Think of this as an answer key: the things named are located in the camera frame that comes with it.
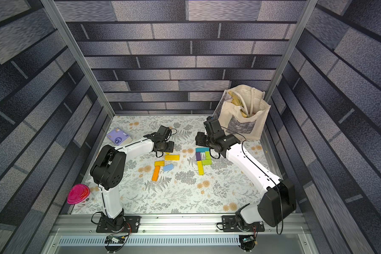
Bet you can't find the circuit board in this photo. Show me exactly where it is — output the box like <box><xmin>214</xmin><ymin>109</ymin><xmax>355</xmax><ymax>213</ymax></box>
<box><xmin>239</xmin><ymin>235</ymin><xmax>256</xmax><ymax>245</ymax></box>
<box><xmin>105</xmin><ymin>235</ymin><xmax>126</xmax><ymax>246</ymax></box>

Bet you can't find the lime green long block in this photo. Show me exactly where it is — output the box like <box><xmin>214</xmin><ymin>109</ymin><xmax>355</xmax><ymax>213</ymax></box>
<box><xmin>201</xmin><ymin>159</ymin><xmax>212</xmax><ymax>165</ymax></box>

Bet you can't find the right circuit board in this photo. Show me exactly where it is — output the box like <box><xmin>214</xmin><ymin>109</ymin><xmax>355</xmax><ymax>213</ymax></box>
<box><xmin>239</xmin><ymin>235</ymin><xmax>256</xmax><ymax>245</ymax></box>

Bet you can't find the teal block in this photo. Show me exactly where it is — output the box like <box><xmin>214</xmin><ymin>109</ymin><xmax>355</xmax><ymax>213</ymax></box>
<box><xmin>195</xmin><ymin>147</ymin><xmax>210</xmax><ymax>152</ymax></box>

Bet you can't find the pink plastic lid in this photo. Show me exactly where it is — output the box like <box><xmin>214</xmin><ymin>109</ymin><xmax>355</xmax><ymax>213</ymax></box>
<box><xmin>67</xmin><ymin>184</ymin><xmax>91</xmax><ymax>205</ymax></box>

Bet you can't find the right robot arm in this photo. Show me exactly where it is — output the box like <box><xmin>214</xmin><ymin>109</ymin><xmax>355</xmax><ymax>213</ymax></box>
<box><xmin>195</xmin><ymin>116</ymin><xmax>296</xmax><ymax>231</ymax></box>

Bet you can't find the purple card box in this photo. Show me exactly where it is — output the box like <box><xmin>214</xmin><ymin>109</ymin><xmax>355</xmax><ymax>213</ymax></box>
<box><xmin>106</xmin><ymin>128</ymin><xmax>133</xmax><ymax>146</ymax></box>

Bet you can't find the yellow-green block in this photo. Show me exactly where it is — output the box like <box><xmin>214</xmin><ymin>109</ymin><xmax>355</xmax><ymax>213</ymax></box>
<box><xmin>197</xmin><ymin>160</ymin><xmax>204</xmax><ymax>175</ymax></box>

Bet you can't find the light blue block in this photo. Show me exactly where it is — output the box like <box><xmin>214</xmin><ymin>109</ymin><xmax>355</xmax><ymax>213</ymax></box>
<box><xmin>163</xmin><ymin>164</ymin><xmax>174</xmax><ymax>172</ymax></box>

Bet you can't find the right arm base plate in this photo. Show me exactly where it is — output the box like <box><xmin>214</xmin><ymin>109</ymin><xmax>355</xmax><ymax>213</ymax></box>
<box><xmin>217</xmin><ymin>215</ymin><xmax>265</xmax><ymax>233</ymax></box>

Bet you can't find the left circuit board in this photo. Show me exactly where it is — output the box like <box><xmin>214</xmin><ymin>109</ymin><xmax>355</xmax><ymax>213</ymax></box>
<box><xmin>105</xmin><ymin>235</ymin><xmax>126</xmax><ymax>246</ymax></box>

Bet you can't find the aluminium front rail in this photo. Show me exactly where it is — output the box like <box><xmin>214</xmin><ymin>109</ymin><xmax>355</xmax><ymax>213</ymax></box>
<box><xmin>43</xmin><ymin>213</ymin><xmax>318</xmax><ymax>254</ymax></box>

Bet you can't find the lime green short block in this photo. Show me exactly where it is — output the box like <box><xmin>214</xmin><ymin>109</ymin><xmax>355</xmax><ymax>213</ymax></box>
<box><xmin>205</xmin><ymin>151</ymin><xmax>211</xmax><ymax>160</ymax></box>

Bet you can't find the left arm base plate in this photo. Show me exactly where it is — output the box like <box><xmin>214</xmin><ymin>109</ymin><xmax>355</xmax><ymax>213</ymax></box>
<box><xmin>96</xmin><ymin>216</ymin><xmax>141</xmax><ymax>233</ymax></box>

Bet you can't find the canvas tote bag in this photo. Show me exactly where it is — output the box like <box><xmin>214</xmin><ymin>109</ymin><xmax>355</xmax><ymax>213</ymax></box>
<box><xmin>213</xmin><ymin>85</ymin><xmax>271</xmax><ymax>141</ymax></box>

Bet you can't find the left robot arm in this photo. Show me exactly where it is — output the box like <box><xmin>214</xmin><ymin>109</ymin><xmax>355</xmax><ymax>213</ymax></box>
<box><xmin>90</xmin><ymin>126</ymin><xmax>174</xmax><ymax>226</ymax></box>

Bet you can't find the lower yellow block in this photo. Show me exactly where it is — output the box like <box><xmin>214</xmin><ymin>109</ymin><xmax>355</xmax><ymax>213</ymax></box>
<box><xmin>154</xmin><ymin>161</ymin><xmax>165</xmax><ymax>167</ymax></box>

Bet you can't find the purple block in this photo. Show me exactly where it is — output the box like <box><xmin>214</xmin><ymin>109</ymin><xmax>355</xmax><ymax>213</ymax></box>
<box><xmin>196</xmin><ymin>152</ymin><xmax>202</xmax><ymax>161</ymax></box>

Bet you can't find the orange block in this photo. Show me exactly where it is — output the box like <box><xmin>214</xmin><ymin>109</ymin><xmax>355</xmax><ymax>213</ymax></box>
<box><xmin>151</xmin><ymin>166</ymin><xmax>160</xmax><ymax>182</ymax></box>

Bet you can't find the long yellow block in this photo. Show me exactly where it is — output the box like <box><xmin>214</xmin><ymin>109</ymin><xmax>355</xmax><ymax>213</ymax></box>
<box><xmin>165</xmin><ymin>155</ymin><xmax>180</xmax><ymax>161</ymax></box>

